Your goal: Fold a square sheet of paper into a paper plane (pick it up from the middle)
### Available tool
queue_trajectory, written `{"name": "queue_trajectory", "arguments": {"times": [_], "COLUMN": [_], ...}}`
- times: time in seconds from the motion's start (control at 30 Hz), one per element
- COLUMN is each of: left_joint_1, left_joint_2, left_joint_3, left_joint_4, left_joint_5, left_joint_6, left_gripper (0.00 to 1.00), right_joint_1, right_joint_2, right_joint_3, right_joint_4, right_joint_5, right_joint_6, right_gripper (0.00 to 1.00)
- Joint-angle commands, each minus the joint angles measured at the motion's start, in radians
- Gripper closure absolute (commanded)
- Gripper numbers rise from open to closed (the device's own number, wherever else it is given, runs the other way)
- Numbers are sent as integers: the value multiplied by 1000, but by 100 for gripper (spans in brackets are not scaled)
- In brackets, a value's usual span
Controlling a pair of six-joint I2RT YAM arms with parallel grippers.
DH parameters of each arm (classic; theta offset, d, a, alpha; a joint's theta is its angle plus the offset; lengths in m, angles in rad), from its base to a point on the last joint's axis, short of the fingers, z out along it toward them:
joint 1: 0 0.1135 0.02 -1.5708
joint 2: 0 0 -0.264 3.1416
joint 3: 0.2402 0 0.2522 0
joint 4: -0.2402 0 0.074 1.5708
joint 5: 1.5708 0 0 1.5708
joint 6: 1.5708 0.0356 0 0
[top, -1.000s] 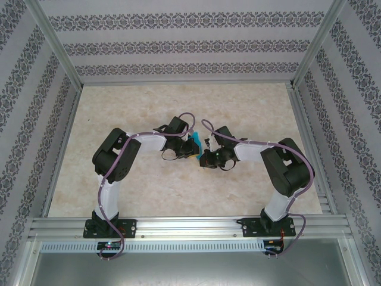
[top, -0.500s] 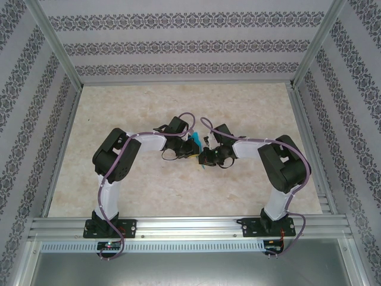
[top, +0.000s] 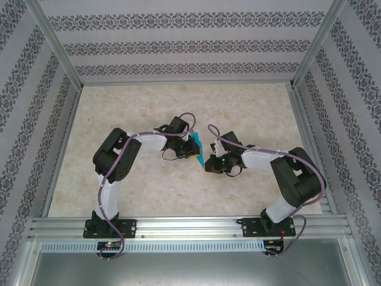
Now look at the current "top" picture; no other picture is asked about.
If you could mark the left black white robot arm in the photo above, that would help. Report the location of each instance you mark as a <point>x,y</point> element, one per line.
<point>114,161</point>

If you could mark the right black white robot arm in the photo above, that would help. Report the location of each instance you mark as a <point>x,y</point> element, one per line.
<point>300,184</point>

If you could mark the grey sheet metal panel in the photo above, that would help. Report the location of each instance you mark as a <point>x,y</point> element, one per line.
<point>190,271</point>

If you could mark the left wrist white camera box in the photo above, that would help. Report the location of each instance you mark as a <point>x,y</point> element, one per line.
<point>188,136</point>

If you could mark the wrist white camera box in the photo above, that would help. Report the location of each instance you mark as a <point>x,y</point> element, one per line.
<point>188,136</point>
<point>218,149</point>

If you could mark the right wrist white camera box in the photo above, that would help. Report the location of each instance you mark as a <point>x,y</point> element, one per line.
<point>218,149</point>

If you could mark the aluminium frame cross beam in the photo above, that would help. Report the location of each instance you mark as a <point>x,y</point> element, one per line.
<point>184,82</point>

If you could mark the aluminium mounting rail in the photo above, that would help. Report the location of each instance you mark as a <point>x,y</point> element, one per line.
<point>190,228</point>

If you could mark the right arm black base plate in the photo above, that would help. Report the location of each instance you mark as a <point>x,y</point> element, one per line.
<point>250,227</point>

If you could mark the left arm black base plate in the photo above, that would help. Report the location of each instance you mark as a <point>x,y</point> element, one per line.
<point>129,228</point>

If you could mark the aluminium frame post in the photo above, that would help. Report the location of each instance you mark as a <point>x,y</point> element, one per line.
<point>56,41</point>
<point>317,41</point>

